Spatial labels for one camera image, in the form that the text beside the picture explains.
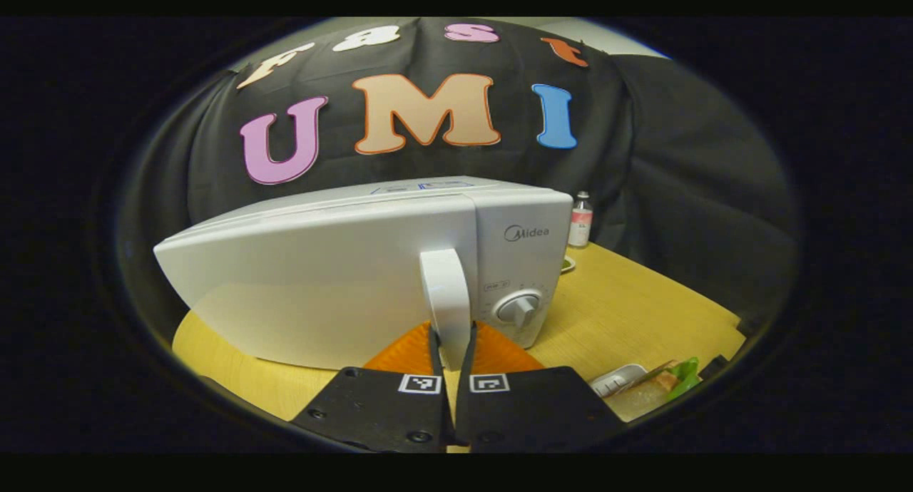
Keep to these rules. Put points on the white divided seasoning dish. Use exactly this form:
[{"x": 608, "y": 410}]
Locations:
[{"x": 568, "y": 264}]

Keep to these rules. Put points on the small bottle with pink label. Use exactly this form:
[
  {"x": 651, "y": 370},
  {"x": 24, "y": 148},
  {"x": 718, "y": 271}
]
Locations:
[{"x": 580, "y": 224}]

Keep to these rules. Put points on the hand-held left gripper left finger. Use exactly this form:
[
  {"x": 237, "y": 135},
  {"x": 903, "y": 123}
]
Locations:
[{"x": 385, "y": 413}]

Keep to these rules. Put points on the white microwave oven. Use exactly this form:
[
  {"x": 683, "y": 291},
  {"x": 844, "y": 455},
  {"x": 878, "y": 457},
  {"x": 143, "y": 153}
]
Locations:
[{"x": 321, "y": 278}]

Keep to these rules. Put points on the small white tray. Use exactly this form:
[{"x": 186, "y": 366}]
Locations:
[{"x": 613, "y": 379}]

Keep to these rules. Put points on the sandwich with lettuce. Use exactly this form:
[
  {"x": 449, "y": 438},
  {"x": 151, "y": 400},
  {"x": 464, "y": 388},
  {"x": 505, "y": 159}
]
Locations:
[{"x": 663, "y": 388}]

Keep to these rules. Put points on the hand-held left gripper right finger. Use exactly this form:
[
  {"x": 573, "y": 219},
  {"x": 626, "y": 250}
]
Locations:
[{"x": 535, "y": 413}]

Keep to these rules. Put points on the black backdrop cloth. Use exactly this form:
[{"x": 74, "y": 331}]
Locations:
[{"x": 677, "y": 192}]

